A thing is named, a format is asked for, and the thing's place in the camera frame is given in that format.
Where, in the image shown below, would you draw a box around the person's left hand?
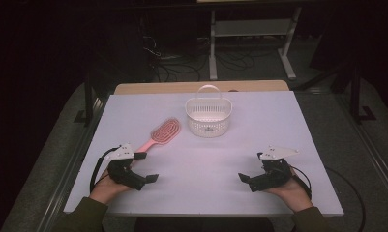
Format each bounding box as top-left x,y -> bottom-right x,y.
89,168 -> 133,205

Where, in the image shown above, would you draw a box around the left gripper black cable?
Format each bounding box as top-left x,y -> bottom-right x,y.
89,146 -> 122,194

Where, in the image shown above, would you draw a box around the person's right hand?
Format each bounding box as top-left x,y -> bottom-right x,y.
263,167 -> 313,213

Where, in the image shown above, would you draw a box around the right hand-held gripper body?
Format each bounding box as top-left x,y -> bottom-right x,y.
247,145 -> 300,193

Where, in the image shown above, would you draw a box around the white plastic basket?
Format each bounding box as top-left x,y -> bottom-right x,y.
185,84 -> 233,139

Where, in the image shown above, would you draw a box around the bundle of floor cables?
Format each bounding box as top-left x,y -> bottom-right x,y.
139,33 -> 263,83

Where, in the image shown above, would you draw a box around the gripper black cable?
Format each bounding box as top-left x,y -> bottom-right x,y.
89,146 -> 122,194
288,164 -> 313,200

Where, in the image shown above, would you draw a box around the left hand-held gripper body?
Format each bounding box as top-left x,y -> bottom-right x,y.
104,143 -> 148,191

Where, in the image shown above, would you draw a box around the black metal stand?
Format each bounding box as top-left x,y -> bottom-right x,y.
73,72 -> 103,128
348,62 -> 378,126

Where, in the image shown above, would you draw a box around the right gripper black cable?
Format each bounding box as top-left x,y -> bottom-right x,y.
288,164 -> 313,200

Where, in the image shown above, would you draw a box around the white metal desk frame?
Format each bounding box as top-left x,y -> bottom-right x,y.
208,5 -> 303,81

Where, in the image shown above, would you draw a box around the pink hairbrush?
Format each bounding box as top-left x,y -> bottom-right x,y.
134,117 -> 182,155

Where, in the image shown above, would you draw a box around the black floor cable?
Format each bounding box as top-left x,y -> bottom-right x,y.
324,166 -> 368,232

